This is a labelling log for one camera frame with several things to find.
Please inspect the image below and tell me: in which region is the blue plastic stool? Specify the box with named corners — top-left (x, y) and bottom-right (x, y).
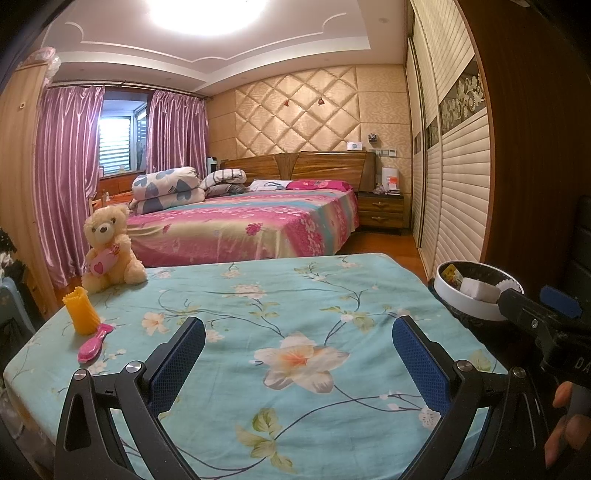
top-left (0, 276), bottom-right (38, 343)

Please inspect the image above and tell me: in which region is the louvred sliding wardrobe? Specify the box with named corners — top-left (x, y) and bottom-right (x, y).
top-left (405, 0), bottom-right (491, 278)

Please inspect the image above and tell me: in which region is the ceiling lamp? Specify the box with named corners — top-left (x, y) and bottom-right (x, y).
top-left (147, 0), bottom-right (274, 34)

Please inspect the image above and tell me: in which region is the pink satin curtain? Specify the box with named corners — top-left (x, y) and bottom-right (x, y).
top-left (146, 90), bottom-right (209, 184)
top-left (34, 85), bottom-right (105, 288)

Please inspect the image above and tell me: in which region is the white round trash bin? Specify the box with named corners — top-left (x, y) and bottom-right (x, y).
top-left (427, 260), bottom-right (526, 322)

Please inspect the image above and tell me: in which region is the folded striped duvet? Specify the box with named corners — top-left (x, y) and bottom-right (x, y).
top-left (202, 169), bottom-right (248, 197)

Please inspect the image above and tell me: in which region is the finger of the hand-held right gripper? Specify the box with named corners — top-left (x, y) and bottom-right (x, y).
top-left (539, 285), bottom-right (583, 320)
top-left (496, 287), bottom-right (546, 334)

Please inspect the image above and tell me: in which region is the wooden headboard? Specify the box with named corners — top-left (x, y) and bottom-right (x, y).
top-left (219, 151), bottom-right (378, 193)

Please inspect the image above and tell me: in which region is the wooden nightstand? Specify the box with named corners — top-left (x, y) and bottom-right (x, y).
top-left (357, 191), bottom-right (405, 230)

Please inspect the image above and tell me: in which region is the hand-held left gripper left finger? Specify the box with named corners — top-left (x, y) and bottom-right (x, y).
top-left (53, 316), bottom-right (206, 480)

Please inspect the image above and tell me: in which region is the pink pillow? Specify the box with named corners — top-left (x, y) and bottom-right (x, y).
top-left (286, 178), bottom-right (352, 193)

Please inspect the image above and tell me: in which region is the folded duvet with heart print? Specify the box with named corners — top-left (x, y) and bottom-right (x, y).
top-left (130, 167), bottom-right (206, 214)

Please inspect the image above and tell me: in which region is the bed with pink floral sheet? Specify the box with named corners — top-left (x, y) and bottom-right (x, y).
top-left (124, 186), bottom-right (362, 269)

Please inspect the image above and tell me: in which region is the orange foam fruit net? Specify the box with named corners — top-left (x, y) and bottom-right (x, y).
top-left (63, 285), bottom-right (101, 336)

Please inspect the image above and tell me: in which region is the floral turquoise tablecloth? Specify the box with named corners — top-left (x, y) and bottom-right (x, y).
top-left (2, 252), bottom-right (509, 480)

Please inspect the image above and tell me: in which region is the light wooden cabinet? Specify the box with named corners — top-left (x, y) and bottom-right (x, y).
top-left (0, 59), bottom-right (52, 302)

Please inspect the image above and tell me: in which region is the white bag with red label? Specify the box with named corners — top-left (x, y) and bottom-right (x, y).
top-left (380, 167), bottom-right (402, 193)

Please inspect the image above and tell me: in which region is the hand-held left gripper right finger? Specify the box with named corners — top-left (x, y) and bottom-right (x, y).
top-left (392, 316), bottom-right (546, 480)

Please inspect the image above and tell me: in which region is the person's right hand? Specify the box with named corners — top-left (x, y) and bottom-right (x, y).
top-left (544, 381), bottom-right (591, 470)

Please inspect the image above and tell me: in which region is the pink hairbrush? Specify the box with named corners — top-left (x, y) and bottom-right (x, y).
top-left (77, 322), bottom-right (116, 364)

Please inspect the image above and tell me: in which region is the wooden chair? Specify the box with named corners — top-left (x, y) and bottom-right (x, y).
top-left (89, 191), bottom-right (115, 214)

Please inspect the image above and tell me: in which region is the window with blinds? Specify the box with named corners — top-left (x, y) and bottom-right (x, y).
top-left (97, 89), bottom-right (151, 179)

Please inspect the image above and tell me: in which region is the cream teddy bear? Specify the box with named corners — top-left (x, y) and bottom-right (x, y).
top-left (82, 204), bottom-right (149, 295)

